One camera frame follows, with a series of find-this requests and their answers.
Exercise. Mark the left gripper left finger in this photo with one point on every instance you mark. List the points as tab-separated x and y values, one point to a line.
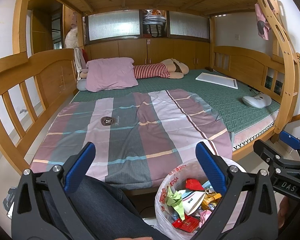
76	167

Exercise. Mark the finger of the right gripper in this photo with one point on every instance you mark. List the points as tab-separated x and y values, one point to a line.
290	140

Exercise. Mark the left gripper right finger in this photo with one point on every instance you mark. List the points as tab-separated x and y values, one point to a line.
213	166

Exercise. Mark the white trash bin bag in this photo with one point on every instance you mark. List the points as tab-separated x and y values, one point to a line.
176	179

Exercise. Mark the red snack bag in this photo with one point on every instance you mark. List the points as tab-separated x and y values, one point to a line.
193	185

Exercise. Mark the yellow snack wrapper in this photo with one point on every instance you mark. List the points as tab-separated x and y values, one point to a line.
210	200

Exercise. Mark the white paper carton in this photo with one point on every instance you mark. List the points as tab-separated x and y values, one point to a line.
191	200

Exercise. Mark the green crumpled paper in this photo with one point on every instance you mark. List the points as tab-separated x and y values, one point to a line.
175	201

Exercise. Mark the white round device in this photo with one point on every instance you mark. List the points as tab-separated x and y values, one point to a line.
258	101

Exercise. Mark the person's leg in jeans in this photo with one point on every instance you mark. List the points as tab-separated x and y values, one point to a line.
108	212

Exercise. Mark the red cigarette box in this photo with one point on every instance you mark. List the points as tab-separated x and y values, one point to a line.
189	224

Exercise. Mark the pink striped quilt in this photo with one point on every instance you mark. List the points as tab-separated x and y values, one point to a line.
139	138

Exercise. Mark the green bed mat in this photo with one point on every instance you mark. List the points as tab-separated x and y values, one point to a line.
226	101

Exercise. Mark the light blue small pillow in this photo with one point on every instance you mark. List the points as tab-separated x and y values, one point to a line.
81	85

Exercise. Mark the white flat board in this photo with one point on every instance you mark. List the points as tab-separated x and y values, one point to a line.
218	80

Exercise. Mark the pink pillow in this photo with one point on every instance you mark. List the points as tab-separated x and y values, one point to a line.
111	73

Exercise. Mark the striped plush doll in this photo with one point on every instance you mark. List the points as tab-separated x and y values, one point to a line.
169	69

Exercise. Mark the wooden bed frame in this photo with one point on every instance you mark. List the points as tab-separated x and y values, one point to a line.
34	87

